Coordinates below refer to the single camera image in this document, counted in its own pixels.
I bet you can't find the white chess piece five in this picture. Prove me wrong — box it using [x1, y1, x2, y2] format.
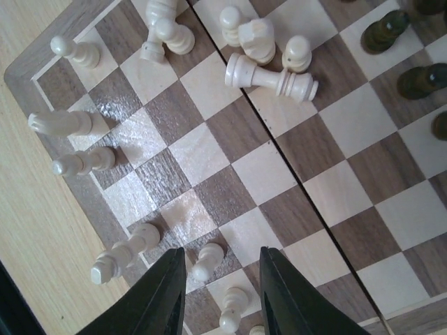
[50, 36, 101, 68]

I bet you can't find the white chess piece three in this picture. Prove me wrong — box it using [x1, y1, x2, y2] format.
[52, 147, 116, 176]

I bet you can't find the white chess piece seven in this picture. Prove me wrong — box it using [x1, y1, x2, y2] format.
[192, 243, 224, 281]

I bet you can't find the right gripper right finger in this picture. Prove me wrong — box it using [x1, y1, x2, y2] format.
[260, 246, 368, 335]

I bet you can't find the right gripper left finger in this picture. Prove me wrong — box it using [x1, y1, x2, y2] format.
[79, 247, 186, 335]

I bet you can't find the white chess piece two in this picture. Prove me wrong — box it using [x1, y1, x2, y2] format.
[90, 223, 161, 285]

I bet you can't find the left white pieces pile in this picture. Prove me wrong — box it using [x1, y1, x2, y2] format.
[140, 1, 318, 103]

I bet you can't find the white chess piece six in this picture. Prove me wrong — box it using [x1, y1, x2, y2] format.
[219, 287, 249, 334]

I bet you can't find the white chess piece four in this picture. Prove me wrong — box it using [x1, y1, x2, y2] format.
[249, 325, 265, 335]

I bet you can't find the wooden chess board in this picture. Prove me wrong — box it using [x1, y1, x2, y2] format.
[1, 1, 446, 334]

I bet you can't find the dark chess pieces row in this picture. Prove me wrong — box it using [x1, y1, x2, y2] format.
[360, 1, 446, 140]

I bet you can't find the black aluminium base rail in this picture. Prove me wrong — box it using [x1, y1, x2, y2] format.
[1, 263, 45, 335]

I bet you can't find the white chess piece one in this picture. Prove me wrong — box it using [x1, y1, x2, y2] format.
[28, 110, 104, 137]

